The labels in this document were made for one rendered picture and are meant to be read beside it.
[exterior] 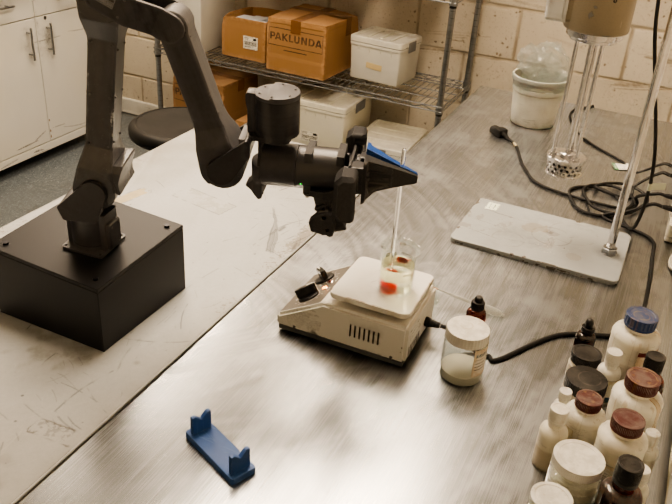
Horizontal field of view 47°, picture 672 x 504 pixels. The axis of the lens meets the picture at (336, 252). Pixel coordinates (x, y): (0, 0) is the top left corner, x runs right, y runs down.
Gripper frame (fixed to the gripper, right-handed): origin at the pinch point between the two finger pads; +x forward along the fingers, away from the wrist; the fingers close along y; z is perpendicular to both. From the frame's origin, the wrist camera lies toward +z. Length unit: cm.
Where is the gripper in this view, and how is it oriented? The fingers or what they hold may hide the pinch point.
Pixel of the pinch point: (391, 175)
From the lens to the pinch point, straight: 100.4
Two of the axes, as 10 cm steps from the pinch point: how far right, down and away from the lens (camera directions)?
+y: -1.1, 4.9, -8.7
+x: 9.9, 1.1, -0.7
